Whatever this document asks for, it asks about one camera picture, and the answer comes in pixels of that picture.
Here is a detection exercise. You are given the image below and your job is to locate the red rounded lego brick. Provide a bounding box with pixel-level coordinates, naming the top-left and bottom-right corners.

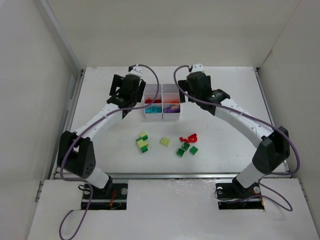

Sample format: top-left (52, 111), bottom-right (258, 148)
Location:
top-left (144, 98), bottom-right (162, 104)

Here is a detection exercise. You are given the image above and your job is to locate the purple curved lego brick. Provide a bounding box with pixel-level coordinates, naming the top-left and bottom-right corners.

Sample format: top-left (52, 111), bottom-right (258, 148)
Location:
top-left (171, 105), bottom-right (180, 111)

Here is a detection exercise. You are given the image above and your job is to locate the teal square lego brick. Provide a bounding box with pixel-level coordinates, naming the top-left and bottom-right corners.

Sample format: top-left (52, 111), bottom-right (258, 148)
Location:
top-left (144, 107), bottom-right (157, 114)

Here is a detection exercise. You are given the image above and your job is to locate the teal rounded lego brick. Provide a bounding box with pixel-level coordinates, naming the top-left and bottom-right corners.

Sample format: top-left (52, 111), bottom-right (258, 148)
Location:
top-left (151, 106), bottom-right (162, 114)

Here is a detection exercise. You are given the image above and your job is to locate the red round lego piece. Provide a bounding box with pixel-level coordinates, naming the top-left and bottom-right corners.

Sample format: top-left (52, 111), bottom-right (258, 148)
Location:
top-left (187, 133), bottom-right (198, 143)

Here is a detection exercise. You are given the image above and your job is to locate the orange round lego piece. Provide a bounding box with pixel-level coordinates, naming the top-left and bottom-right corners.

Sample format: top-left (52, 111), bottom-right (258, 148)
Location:
top-left (163, 98), bottom-right (180, 104)

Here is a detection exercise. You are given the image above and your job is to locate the small red lego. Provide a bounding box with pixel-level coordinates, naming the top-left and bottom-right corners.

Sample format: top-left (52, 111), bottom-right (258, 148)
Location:
top-left (179, 136), bottom-right (186, 142)

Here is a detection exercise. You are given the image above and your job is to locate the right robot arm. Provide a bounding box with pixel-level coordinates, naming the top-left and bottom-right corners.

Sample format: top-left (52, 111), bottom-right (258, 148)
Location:
top-left (177, 71), bottom-right (290, 200)

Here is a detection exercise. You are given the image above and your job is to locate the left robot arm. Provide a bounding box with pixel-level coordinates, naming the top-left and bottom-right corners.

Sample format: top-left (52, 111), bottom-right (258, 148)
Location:
top-left (57, 70), bottom-right (146, 196)

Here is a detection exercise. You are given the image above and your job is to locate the right white divided container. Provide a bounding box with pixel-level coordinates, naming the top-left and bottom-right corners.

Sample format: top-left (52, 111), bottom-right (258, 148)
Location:
top-left (162, 84), bottom-right (181, 121)

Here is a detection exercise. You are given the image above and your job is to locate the white divided container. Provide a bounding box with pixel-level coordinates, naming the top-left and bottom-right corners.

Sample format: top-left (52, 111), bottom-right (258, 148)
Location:
top-left (143, 84), bottom-right (163, 121)
top-left (162, 84), bottom-right (181, 121)

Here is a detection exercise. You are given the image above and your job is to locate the left white divided container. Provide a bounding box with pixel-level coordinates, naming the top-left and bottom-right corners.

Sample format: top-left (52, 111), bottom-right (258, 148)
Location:
top-left (143, 84), bottom-right (163, 121)

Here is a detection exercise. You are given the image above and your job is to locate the lime square lego brick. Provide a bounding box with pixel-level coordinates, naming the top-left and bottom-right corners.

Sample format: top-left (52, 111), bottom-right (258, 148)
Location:
top-left (159, 137), bottom-right (171, 147)

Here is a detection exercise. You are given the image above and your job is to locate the green and lime lego cluster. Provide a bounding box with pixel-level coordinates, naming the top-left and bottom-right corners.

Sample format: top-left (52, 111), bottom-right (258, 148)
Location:
top-left (136, 132), bottom-right (149, 153)

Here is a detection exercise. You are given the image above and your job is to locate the green lego brick right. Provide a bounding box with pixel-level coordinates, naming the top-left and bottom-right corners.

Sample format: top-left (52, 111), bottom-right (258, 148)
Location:
top-left (189, 146), bottom-right (199, 156)

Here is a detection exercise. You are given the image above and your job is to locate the green lego brick lower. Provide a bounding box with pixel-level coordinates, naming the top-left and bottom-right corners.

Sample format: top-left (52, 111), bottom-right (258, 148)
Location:
top-left (176, 148), bottom-right (185, 158)

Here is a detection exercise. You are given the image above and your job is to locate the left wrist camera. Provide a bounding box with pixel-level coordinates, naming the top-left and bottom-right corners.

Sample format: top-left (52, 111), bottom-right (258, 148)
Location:
top-left (128, 64), bottom-right (143, 78)

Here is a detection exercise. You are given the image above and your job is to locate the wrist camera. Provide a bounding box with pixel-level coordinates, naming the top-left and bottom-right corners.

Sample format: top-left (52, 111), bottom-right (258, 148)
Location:
top-left (189, 63), bottom-right (205, 73)
top-left (128, 64), bottom-right (143, 78)

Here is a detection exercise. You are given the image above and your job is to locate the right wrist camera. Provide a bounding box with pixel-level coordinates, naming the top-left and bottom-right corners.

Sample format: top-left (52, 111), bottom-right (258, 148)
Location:
top-left (189, 63), bottom-right (205, 73)

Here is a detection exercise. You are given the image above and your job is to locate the aluminium rail front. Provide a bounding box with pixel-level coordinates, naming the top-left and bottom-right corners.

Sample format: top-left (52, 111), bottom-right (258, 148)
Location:
top-left (109, 171), bottom-right (292, 180)

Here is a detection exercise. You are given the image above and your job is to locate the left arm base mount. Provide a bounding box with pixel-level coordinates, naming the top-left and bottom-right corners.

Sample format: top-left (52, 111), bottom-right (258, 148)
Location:
top-left (88, 182), bottom-right (128, 211)

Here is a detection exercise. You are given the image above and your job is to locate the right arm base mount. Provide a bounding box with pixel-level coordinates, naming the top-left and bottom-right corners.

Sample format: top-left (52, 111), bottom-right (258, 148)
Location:
top-left (214, 182), bottom-right (265, 210)

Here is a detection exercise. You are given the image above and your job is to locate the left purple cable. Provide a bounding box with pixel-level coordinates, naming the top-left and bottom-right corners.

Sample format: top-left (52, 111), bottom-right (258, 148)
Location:
top-left (59, 63), bottom-right (162, 240)

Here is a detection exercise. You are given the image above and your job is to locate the purple cable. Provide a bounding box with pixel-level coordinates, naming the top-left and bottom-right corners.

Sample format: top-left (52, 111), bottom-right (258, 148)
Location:
top-left (59, 63), bottom-right (162, 240)
top-left (173, 64), bottom-right (301, 212)

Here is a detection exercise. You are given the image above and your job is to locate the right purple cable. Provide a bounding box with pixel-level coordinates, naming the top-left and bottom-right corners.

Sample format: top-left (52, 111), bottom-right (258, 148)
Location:
top-left (173, 64), bottom-right (301, 212)

